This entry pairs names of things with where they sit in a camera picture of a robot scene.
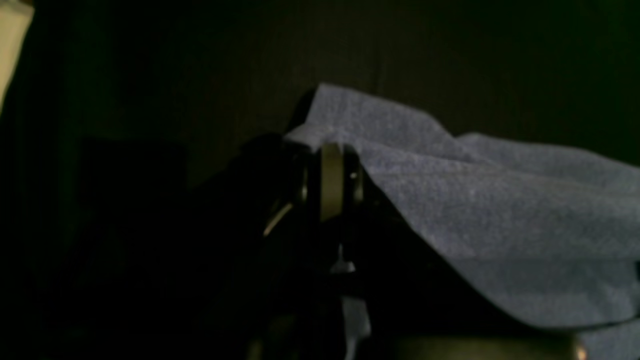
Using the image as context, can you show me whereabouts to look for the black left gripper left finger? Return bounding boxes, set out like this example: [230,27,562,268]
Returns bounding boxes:
[190,133,346,360]

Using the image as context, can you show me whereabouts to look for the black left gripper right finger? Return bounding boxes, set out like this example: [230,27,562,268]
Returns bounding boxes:
[342,145,581,360]

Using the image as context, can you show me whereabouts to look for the light blue t-shirt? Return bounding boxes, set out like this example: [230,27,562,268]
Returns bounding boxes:
[286,84,640,360]

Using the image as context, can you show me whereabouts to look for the black table cloth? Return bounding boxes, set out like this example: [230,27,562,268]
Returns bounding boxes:
[1,0,639,360]

